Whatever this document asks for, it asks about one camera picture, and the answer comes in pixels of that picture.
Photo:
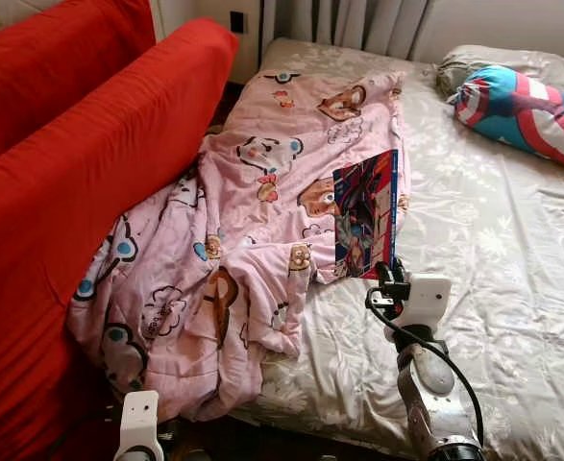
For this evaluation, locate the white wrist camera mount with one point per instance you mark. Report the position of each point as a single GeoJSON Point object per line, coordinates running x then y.
{"type": "Point", "coordinates": [139, 423]}
{"type": "Point", "coordinates": [430, 300]}

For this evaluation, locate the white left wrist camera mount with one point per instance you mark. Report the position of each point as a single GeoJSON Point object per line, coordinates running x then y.
{"type": "Point", "coordinates": [139, 423]}

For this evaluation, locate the long red cushion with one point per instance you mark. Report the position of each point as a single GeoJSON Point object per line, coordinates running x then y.
{"type": "Point", "coordinates": [51, 67]}
{"type": "Point", "coordinates": [70, 211]}

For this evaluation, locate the bunched beige pillow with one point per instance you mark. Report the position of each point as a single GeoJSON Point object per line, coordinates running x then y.
{"type": "Point", "coordinates": [551, 67]}

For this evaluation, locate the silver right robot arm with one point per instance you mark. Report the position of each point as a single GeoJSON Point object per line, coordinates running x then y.
{"type": "Point", "coordinates": [435, 384]}

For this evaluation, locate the black wall socket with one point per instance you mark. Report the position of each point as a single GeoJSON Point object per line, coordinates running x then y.
{"type": "Point", "coordinates": [237, 22]}

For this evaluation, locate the bed with beige floral sheet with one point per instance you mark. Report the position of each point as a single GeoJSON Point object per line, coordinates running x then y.
{"type": "Point", "coordinates": [493, 250]}

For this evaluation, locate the colourful manga book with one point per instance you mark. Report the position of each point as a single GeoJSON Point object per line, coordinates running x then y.
{"type": "Point", "coordinates": [363, 216]}

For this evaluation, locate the pink cartoon print blanket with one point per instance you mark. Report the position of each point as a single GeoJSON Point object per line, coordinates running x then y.
{"type": "Point", "coordinates": [262, 192]}

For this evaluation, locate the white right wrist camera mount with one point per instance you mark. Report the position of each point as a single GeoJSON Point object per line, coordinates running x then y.
{"type": "Point", "coordinates": [430, 300]}

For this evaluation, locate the red white blue striped bolster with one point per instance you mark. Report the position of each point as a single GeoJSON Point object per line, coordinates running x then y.
{"type": "Point", "coordinates": [531, 115]}

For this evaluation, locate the grey striped curtain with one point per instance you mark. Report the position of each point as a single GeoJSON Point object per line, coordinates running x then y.
{"type": "Point", "coordinates": [339, 24]}

